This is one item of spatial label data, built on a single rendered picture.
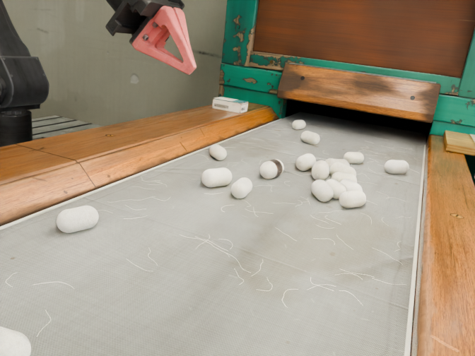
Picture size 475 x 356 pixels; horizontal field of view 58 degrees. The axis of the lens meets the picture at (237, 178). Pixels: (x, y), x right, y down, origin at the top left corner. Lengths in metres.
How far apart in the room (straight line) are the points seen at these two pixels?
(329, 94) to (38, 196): 0.61
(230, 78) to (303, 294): 0.75
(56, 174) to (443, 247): 0.34
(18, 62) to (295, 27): 0.54
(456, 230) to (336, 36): 0.61
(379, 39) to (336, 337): 0.73
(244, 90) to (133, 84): 1.19
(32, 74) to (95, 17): 1.50
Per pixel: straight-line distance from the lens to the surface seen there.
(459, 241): 0.39
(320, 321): 0.28
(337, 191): 0.49
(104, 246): 0.34
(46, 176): 0.43
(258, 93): 0.98
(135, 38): 0.58
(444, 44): 0.92
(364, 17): 0.93
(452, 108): 0.91
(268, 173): 0.52
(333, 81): 0.88
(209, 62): 1.91
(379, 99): 0.86
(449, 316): 0.28
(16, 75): 0.74
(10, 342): 0.23
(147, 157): 0.53
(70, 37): 2.34
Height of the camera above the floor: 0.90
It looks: 18 degrees down
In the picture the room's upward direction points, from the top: 7 degrees clockwise
